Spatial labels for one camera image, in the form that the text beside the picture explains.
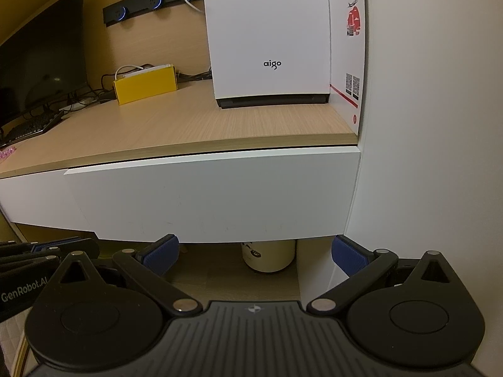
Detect black wall power strip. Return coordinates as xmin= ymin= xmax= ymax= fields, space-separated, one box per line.
xmin=103 ymin=0 xmax=205 ymax=26

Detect yellow cardboard box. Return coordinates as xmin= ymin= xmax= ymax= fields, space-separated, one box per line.
xmin=113 ymin=63 xmax=178 ymax=106

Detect white jar with face print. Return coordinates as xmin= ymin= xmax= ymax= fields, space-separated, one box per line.
xmin=241 ymin=239 xmax=296 ymax=273

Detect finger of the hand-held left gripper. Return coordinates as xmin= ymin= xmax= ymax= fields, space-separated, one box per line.
xmin=0 ymin=237 xmax=100 ymax=260
xmin=0 ymin=254 xmax=60 ymax=275

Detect black keyboard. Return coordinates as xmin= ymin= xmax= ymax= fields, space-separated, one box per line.
xmin=0 ymin=110 xmax=65 ymax=148

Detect black computer monitor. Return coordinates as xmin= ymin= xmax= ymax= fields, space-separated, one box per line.
xmin=0 ymin=0 xmax=88 ymax=134

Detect white computer case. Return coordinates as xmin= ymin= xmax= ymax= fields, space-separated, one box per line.
xmin=201 ymin=0 xmax=331 ymax=111

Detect narrow white drawer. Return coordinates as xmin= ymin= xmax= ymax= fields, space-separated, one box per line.
xmin=0 ymin=169 xmax=97 ymax=232

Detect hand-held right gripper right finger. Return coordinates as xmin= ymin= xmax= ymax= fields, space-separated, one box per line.
xmin=307 ymin=235 xmax=453 ymax=317

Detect wide white drawer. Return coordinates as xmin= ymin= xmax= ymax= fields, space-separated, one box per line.
xmin=64 ymin=147 xmax=361 ymax=244

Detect white looped cable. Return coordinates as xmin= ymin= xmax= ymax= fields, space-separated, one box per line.
xmin=115 ymin=65 xmax=148 ymax=78

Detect white leaflet with red print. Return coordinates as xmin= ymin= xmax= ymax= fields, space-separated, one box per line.
xmin=327 ymin=0 xmax=370 ymax=136

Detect black cables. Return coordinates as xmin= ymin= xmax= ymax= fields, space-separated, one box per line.
xmin=59 ymin=73 xmax=119 ymax=107
xmin=175 ymin=68 xmax=213 ymax=83

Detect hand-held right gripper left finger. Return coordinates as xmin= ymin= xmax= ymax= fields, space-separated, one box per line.
xmin=58 ymin=234 xmax=200 ymax=318

